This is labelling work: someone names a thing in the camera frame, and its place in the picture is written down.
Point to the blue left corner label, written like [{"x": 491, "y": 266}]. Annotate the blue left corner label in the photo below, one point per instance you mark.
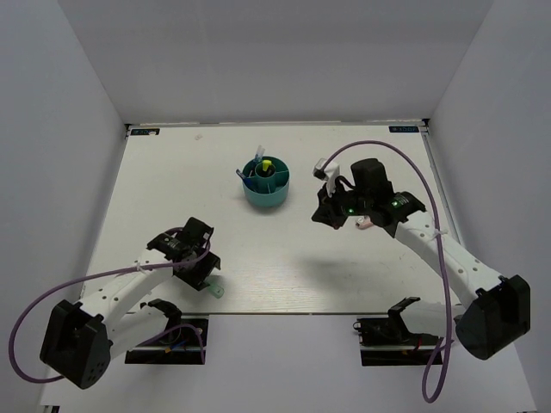
[{"x": 145, "y": 132}]

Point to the yellow black highlighter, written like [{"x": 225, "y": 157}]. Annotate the yellow black highlighter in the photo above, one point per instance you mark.
[{"x": 266, "y": 164}]

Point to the blue right corner label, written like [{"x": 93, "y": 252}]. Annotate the blue right corner label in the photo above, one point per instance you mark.
[{"x": 403, "y": 129}]

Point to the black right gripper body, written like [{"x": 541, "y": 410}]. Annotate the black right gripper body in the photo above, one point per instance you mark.
[{"x": 343, "y": 204}]

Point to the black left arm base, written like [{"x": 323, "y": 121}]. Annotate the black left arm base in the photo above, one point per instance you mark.
[{"x": 179, "y": 348}]

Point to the blue ballpoint pen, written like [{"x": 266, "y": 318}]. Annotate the blue ballpoint pen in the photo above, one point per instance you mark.
[{"x": 242, "y": 175}]

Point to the green gel pen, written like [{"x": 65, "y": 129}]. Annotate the green gel pen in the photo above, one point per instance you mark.
[{"x": 257, "y": 154}]

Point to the green transparent eraser case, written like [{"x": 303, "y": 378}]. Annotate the green transparent eraser case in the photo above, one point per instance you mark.
[{"x": 215, "y": 289}]

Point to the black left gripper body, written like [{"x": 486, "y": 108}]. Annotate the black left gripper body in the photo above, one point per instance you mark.
[{"x": 198, "y": 271}]

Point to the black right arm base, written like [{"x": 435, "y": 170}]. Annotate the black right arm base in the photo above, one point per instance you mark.
[{"x": 386, "y": 341}]

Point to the pink correction tape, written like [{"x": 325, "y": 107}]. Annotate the pink correction tape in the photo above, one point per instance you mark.
[{"x": 363, "y": 223}]

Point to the blue corner label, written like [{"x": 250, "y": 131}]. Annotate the blue corner label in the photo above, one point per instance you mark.
[
  {"x": 403, "y": 129},
  {"x": 145, "y": 132}
]

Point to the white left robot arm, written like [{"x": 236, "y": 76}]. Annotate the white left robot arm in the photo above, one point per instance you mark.
[{"x": 83, "y": 338}]

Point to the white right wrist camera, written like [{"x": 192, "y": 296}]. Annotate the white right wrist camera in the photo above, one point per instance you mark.
[{"x": 327, "y": 172}]

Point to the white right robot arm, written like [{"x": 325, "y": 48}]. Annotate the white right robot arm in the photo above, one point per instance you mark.
[{"x": 495, "y": 309}]

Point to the teal round organizer container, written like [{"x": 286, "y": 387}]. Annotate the teal round organizer container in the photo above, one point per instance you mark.
[{"x": 264, "y": 191}]

